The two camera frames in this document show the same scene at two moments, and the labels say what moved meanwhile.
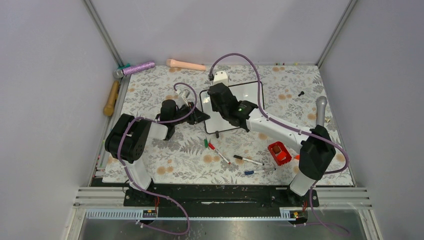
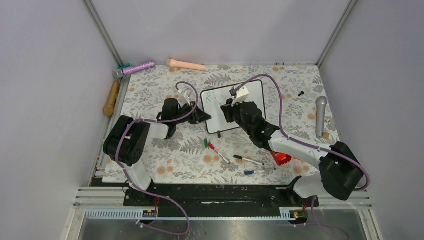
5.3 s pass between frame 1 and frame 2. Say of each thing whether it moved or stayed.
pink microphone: stayed
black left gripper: stayed
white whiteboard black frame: stayed
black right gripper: moved
